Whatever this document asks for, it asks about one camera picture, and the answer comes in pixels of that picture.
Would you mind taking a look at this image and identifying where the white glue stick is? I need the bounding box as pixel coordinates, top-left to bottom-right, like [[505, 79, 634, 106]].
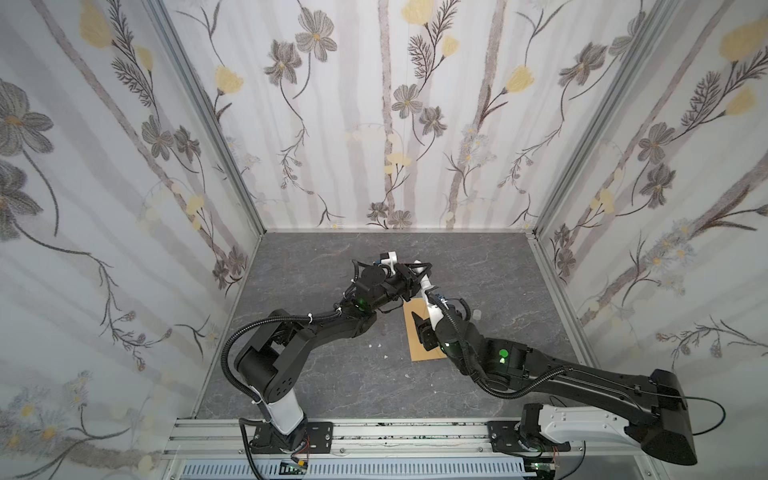
[[420, 273, 433, 311]]

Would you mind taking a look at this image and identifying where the brown kraft envelope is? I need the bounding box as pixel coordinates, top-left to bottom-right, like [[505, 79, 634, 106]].
[[403, 298, 446, 362]]

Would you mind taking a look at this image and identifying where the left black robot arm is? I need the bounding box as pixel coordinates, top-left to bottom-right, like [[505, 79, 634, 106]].
[[220, 252, 431, 451]]

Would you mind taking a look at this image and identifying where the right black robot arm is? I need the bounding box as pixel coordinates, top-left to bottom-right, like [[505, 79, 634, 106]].
[[412, 305, 698, 466]]

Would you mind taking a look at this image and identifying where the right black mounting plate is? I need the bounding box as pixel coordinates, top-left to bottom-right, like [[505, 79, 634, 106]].
[[487, 421, 571, 457]]

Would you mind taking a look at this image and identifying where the black mounting plate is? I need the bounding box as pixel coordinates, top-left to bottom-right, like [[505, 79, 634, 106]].
[[487, 421, 571, 457], [248, 422, 334, 454]]

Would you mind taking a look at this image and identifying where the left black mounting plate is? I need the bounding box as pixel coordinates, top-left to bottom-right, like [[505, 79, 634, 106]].
[[248, 422, 334, 454]]

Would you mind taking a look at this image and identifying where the white perforated cable duct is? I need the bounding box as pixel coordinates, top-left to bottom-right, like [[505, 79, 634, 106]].
[[179, 458, 538, 480]]

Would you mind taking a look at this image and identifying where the left black corrugated cable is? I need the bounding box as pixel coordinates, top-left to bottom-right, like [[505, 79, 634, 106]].
[[220, 311, 343, 480]]

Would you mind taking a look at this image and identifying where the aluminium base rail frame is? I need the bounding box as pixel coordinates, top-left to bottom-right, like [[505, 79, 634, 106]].
[[161, 418, 669, 479]]

